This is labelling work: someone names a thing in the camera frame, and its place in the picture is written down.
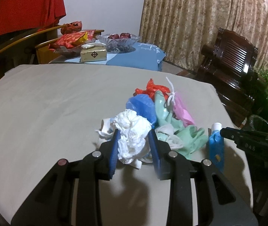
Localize blue small bottle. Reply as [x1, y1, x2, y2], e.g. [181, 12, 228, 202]
[208, 122, 225, 172]

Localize green rubber glove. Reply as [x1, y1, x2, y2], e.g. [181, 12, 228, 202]
[154, 91, 208, 159]

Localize pink drawstring pouch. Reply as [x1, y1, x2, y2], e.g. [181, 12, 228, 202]
[166, 76, 195, 127]

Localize red plastic bag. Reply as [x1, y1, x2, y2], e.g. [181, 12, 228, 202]
[134, 79, 171, 101]

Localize white tissue ball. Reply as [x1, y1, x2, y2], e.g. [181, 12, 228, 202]
[96, 109, 152, 169]

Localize blue plastic bag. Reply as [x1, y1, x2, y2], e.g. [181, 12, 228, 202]
[126, 94, 157, 127]

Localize black trash bin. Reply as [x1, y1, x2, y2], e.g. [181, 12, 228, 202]
[246, 115, 268, 133]

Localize dark wooden armchair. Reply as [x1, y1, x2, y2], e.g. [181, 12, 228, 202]
[196, 28, 268, 127]

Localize beige table cover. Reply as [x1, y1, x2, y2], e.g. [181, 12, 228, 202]
[0, 64, 253, 225]

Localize blue tablecloth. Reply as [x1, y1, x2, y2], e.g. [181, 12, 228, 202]
[64, 41, 167, 72]

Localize patterned beige curtain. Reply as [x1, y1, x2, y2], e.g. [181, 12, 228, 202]
[140, 0, 268, 70]

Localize glass fruit bowl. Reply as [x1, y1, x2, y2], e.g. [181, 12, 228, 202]
[96, 33, 141, 53]

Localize cream tissue box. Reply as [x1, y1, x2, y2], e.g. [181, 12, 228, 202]
[80, 44, 107, 63]

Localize red snack packages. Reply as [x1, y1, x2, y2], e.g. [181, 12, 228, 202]
[48, 30, 95, 50]

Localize red basket on cabinet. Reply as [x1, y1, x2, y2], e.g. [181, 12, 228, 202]
[60, 21, 82, 35]

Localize red cloth cover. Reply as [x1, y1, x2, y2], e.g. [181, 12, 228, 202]
[0, 0, 66, 36]

